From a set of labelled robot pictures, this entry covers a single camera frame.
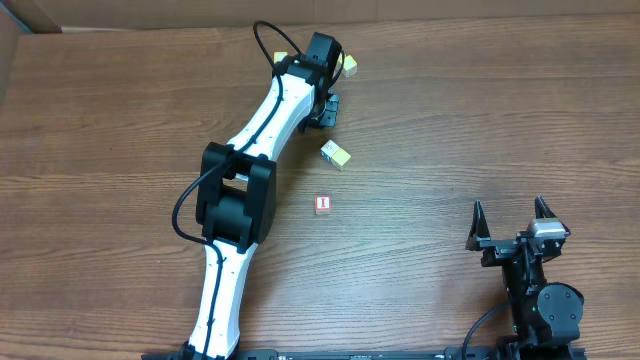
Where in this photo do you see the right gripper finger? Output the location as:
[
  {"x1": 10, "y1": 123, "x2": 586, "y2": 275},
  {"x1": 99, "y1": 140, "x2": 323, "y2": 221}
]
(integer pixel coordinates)
[
  {"x1": 534, "y1": 196, "x2": 556, "y2": 219},
  {"x1": 465, "y1": 200, "x2": 491, "y2": 251}
]

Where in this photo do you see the white red letter block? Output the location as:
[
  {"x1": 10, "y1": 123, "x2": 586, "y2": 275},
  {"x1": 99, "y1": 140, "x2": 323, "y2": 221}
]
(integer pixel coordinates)
[{"x1": 314, "y1": 195, "x2": 332, "y2": 215}]

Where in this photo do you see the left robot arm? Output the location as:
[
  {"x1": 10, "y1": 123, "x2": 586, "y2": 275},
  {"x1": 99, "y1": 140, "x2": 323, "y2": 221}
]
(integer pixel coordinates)
[{"x1": 171, "y1": 33, "x2": 344, "y2": 359}]

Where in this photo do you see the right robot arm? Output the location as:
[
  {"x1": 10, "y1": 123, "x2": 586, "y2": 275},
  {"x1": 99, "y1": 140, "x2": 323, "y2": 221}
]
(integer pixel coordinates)
[{"x1": 460, "y1": 196, "x2": 585, "y2": 359}]

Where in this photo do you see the white blue picture block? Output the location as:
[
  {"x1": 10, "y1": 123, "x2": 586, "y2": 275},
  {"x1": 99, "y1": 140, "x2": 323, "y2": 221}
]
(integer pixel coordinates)
[{"x1": 321, "y1": 140, "x2": 340, "y2": 162}]

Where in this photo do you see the yellow block near centre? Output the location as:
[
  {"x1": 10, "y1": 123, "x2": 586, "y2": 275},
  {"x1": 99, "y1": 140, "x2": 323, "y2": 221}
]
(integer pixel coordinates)
[{"x1": 331, "y1": 148, "x2": 351, "y2": 171}]

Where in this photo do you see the yellow block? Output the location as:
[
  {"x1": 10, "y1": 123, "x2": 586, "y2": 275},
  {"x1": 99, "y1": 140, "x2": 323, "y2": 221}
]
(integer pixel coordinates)
[
  {"x1": 273, "y1": 52, "x2": 288, "y2": 63},
  {"x1": 331, "y1": 148, "x2": 351, "y2": 171},
  {"x1": 342, "y1": 55, "x2": 358, "y2": 78}
]

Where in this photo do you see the yellow block top right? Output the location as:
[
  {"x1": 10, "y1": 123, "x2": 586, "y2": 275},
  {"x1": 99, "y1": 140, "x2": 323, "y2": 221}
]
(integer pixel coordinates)
[{"x1": 342, "y1": 55, "x2": 358, "y2": 78}]

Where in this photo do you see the far left yellow block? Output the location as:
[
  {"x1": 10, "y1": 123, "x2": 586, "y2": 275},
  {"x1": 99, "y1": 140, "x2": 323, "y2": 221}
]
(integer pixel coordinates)
[{"x1": 273, "y1": 52, "x2": 288, "y2": 63}]

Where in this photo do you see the cardboard box back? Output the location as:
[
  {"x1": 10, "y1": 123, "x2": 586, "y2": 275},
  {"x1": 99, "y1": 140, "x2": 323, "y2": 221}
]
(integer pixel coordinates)
[{"x1": 1, "y1": 0, "x2": 639, "y2": 32}]

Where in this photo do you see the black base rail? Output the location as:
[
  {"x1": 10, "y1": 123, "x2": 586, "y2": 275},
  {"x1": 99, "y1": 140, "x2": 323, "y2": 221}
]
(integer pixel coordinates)
[{"x1": 140, "y1": 347, "x2": 588, "y2": 360}]

